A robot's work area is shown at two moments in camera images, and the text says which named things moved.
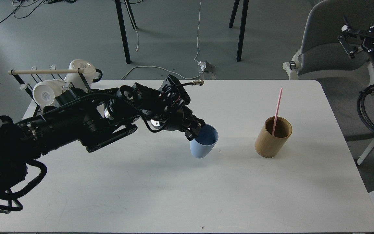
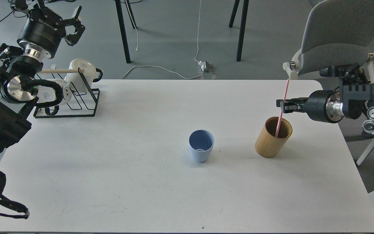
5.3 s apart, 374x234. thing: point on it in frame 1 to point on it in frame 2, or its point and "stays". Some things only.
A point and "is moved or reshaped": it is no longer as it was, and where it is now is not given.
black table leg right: [245, 12] stays
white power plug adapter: [203, 65] stays
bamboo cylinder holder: [267, 146] stays
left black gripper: [166, 109] to [43, 29]
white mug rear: [91, 74] stays
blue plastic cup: [204, 143] is moved or reshaped
